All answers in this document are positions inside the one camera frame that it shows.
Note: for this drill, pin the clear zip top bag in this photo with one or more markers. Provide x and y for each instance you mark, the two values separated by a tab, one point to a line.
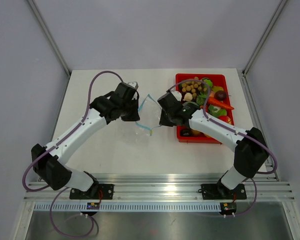
149	112

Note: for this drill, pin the aluminium front rail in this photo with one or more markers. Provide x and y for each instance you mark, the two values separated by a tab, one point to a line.
184	187

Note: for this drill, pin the left aluminium frame post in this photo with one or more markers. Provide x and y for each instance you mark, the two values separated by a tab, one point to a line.
48	36

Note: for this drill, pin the white garlic bulb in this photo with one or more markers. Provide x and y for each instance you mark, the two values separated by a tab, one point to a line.
188	97

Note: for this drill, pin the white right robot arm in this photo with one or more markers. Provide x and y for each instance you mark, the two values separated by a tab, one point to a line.
248	146

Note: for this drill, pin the white slotted cable duct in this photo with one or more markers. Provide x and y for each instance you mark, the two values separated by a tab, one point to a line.
183	207

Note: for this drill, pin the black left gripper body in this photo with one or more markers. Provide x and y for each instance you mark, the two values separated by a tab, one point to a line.
130	113

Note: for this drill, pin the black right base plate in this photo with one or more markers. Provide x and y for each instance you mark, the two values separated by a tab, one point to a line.
216	191

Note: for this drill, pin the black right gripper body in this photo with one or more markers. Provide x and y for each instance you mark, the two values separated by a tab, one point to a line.
166	120

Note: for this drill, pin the orange carrot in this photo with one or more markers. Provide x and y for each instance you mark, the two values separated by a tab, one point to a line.
215	102

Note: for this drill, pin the right aluminium frame post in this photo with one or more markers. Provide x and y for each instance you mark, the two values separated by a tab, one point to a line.
265	35

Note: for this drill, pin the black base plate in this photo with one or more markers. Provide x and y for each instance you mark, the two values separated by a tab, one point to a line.
216	191
97	191

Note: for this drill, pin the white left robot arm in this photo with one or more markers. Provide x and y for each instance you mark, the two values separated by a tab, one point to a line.
50	160

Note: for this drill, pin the beige longan cluster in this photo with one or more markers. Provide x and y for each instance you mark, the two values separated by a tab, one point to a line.
194	86

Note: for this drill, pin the dark purple passion fruit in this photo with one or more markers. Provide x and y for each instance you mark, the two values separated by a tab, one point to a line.
220	95

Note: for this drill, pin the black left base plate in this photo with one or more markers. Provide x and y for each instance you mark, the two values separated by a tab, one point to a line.
97	191

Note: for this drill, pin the red plastic tray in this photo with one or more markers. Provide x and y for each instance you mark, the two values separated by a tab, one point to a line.
216	82

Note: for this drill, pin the red apple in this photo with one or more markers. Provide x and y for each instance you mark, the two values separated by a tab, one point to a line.
225	119

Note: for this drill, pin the aluminium frame post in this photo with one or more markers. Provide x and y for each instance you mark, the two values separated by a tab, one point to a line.
265	35
48	36

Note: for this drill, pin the green leafy vegetable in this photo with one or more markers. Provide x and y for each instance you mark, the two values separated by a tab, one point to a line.
216	111

